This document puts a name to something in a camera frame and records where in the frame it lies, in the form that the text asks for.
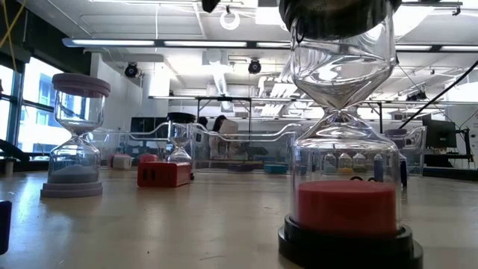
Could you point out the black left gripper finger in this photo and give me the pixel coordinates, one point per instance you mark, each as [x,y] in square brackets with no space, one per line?
[210,4]

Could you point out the black round ceiling spotlight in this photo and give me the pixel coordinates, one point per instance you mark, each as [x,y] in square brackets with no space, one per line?
[254,66]
[131,70]

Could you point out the black hourglass blue sand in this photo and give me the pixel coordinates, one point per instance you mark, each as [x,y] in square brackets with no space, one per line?
[181,117]

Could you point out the white ceiling duct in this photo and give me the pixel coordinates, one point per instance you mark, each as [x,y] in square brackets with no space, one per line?
[218,80]

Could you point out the black hourglass red sand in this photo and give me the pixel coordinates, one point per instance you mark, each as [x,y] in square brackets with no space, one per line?
[347,209]

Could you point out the person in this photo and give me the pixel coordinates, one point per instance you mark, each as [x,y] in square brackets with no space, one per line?
[218,121]
[202,121]

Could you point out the red rectangular power block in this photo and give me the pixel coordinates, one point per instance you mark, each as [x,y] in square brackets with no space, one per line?
[168,175]

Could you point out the orange sand hourglass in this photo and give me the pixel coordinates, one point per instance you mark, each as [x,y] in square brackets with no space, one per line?
[345,166]

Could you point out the dark background desk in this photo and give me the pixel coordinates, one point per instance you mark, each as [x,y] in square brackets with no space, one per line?
[444,162]

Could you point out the black curved bar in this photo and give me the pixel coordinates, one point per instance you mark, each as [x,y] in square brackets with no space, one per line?
[11,149]

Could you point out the clear plastic bin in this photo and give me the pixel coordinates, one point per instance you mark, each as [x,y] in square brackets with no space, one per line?
[280,149]
[102,143]
[418,149]

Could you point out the small grey pot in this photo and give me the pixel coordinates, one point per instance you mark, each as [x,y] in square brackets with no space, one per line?
[8,167]

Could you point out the black ceiling rail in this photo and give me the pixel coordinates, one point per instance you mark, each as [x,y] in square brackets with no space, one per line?
[429,3]

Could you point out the black computer monitor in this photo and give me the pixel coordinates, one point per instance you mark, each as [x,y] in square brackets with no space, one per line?
[440,133]
[147,125]

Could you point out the blue flat bar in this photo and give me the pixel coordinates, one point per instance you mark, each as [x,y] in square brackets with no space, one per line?
[403,175]

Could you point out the black hourglass green sand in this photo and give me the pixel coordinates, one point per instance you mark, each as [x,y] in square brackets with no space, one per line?
[359,163]

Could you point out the small white cube charger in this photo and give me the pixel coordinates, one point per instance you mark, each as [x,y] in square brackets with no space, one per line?
[121,161]

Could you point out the long ceiling light strip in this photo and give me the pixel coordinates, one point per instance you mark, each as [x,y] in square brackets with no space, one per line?
[112,42]

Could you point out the large room window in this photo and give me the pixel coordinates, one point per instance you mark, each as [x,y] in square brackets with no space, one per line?
[37,127]

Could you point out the teal rectangular block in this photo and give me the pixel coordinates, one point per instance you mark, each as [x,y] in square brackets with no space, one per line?
[275,169]

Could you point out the purple rectangular block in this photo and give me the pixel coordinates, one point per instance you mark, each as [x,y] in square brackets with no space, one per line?
[241,168]

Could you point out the black metal background rack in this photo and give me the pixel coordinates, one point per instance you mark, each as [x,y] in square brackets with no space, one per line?
[224,98]

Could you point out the teal sand hourglass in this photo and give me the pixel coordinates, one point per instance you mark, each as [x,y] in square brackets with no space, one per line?
[330,164]

